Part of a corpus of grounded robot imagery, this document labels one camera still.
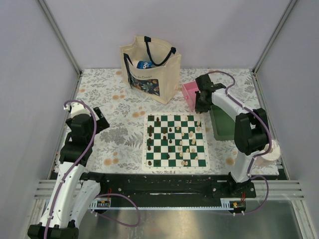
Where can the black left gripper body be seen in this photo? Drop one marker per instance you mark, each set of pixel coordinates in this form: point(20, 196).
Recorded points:
point(102, 123)

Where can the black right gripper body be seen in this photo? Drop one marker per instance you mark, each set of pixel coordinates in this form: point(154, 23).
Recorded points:
point(201, 106)

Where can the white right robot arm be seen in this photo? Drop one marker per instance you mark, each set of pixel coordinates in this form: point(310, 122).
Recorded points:
point(251, 130)

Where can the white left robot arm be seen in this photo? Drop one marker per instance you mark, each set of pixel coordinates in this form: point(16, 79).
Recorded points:
point(74, 190)

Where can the green white chess board mat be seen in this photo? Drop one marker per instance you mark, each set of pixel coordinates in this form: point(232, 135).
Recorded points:
point(174, 141)

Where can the pink plastic box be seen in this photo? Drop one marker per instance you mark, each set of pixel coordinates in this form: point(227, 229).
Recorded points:
point(188, 90)

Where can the green plastic tray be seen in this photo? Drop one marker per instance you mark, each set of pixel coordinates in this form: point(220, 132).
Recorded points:
point(223, 122)

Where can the floral tablecloth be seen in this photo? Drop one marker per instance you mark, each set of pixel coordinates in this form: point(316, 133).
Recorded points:
point(118, 149)

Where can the beige canvas tote bag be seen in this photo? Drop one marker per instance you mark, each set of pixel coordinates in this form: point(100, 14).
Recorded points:
point(162, 80)

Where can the blue white can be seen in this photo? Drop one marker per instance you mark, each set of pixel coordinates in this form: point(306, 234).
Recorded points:
point(144, 65)

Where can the toilet paper roll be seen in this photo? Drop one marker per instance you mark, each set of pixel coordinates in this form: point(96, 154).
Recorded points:
point(269, 158)

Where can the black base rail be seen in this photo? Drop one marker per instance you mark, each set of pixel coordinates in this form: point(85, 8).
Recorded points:
point(169, 191)

